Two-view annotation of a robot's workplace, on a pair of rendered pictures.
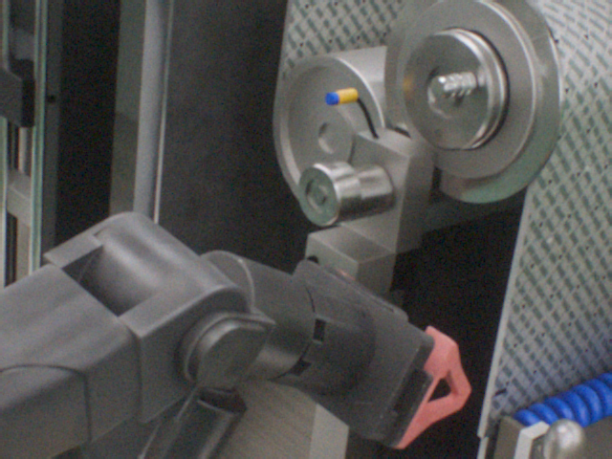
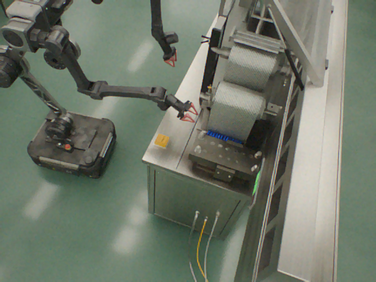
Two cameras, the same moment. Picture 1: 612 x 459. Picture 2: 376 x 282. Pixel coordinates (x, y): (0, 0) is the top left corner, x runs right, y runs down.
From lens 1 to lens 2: 133 cm
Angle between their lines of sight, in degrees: 51
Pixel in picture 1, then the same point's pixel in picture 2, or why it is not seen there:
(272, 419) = not seen: hidden behind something
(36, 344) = (144, 91)
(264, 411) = not seen: hidden behind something
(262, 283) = (169, 98)
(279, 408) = not seen: hidden behind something
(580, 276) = (221, 123)
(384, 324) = (183, 109)
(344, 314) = (179, 106)
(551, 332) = (217, 126)
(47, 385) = (143, 94)
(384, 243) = (207, 104)
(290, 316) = (171, 102)
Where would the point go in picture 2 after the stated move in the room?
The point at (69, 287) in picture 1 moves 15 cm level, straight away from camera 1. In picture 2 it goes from (150, 89) to (173, 78)
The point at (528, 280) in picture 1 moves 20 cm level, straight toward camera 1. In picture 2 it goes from (211, 118) to (176, 123)
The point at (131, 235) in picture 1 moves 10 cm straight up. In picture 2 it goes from (158, 88) to (158, 73)
